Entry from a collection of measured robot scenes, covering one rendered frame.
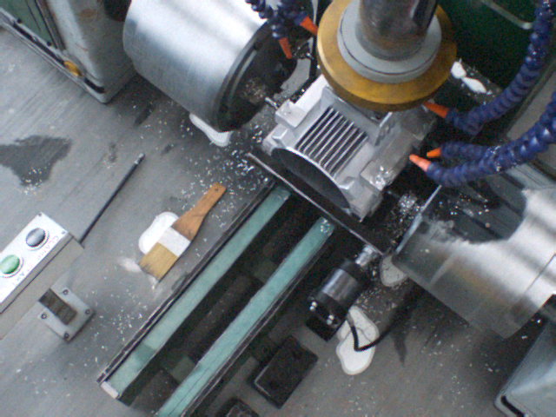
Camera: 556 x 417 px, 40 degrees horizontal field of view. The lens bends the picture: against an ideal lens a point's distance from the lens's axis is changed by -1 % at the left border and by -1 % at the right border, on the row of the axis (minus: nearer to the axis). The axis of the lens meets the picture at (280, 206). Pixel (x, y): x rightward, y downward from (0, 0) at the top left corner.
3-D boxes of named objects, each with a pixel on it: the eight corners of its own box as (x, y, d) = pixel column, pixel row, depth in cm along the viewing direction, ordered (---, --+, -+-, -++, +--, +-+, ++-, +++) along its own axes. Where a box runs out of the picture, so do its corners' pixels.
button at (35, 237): (43, 229, 109) (36, 223, 108) (54, 239, 108) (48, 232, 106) (27, 246, 109) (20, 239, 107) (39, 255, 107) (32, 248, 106)
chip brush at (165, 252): (210, 178, 140) (209, 176, 139) (232, 194, 139) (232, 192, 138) (136, 266, 134) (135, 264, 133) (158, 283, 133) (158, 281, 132)
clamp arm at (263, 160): (391, 248, 115) (258, 148, 120) (394, 242, 112) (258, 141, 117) (377, 266, 114) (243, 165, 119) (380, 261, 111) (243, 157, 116)
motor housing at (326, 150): (334, 87, 133) (345, 25, 115) (424, 151, 129) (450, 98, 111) (260, 170, 127) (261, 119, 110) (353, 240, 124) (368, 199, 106)
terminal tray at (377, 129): (365, 54, 118) (371, 28, 111) (421, 94, 116) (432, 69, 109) (316, 109, 114) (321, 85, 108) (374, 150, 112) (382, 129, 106)
